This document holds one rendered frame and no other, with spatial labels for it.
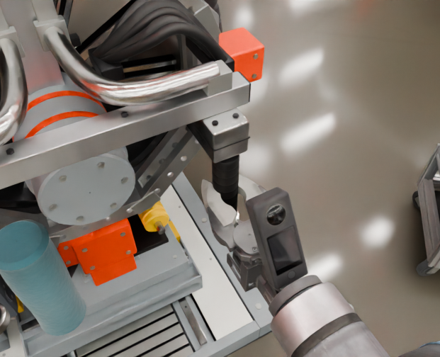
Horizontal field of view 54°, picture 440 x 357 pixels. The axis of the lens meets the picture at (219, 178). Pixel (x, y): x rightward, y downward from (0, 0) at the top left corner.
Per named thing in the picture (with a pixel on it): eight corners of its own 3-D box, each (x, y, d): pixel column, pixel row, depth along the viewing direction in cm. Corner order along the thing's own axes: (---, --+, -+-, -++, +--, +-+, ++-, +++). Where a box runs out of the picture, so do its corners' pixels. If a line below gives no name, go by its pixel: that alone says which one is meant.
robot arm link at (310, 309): (295, 341, 43) (370, 298, 46) (268, 300, 46) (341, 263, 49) (285, 370, 50) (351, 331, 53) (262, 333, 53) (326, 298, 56)
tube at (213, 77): (166, 16, 61) (159, -65, 53) (232, 90, 50) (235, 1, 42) (42, 48, 56) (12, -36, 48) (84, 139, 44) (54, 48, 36)
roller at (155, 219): (129, 151, 113) (125, 135, 109) (175, 234, 96) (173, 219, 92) (108, 159, 111) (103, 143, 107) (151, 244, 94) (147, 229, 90)
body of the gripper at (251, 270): (222, 259, 60) (268, 334, 53) (222, 223, 54) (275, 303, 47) (268, 237, 62) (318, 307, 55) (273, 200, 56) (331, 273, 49)
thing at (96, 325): (157, 206, 151) (154, 188, 144) (202, 289, 130) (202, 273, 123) (10, 265, 136) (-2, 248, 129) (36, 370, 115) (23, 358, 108)
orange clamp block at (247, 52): (200, 71, 80) (241, 59, 83) (220, 94, 76) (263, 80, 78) (198, 37, 75) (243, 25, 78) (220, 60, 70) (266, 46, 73)
